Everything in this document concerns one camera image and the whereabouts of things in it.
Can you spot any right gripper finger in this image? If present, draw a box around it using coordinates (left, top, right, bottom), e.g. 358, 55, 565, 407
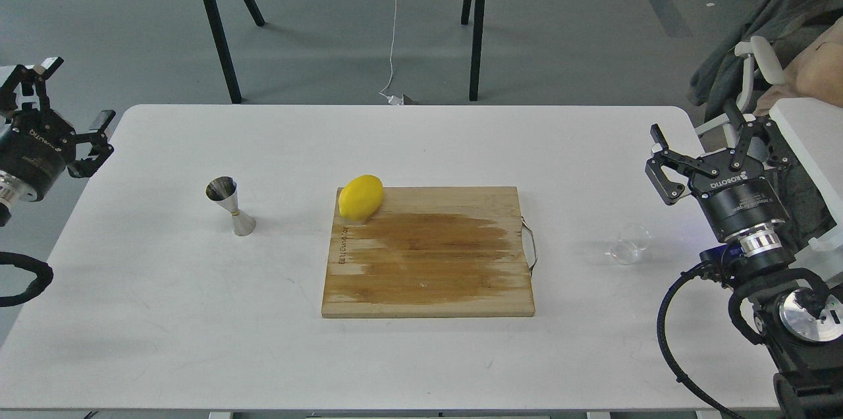
645, 124, 719, 206
724, 101, 798, 171

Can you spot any grey jacket on chair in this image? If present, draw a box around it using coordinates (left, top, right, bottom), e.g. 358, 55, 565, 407
688, 0, 842, 121

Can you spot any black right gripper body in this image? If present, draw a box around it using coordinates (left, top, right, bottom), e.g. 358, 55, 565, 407
689, 151, 789, 244

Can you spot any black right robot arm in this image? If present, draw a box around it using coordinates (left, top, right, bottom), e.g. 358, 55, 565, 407
645, 105, 842, 418

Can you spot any person forearm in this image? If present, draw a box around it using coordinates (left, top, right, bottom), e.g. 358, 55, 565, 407
753, 23, 842, 117

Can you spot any white office chair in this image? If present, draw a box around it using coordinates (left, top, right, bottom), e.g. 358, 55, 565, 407
693, 35, 843, 255

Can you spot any yellow lemon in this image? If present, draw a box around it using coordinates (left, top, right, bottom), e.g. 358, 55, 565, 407
338, 174, 383, 221

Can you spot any white hanging cable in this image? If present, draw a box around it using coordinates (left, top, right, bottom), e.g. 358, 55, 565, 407
379, 0, 405, 106

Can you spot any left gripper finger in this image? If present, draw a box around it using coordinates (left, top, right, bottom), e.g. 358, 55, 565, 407
66, 109, 117, 179
1, 57, 65, 118

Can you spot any clear glass measuring cup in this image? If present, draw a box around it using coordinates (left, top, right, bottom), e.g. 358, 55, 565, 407
606, 223, 653, 265

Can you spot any steel double jigger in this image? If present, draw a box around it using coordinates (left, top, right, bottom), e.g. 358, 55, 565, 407
205, 176, 256, 237

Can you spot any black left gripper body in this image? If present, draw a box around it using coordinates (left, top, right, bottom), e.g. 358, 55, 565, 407
1, 109, 75, 203

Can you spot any white side table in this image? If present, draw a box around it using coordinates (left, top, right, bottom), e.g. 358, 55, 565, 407
770, 98, 842, 225

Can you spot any wooden cutting board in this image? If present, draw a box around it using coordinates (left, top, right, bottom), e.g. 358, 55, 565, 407
320, 186, 535, 319

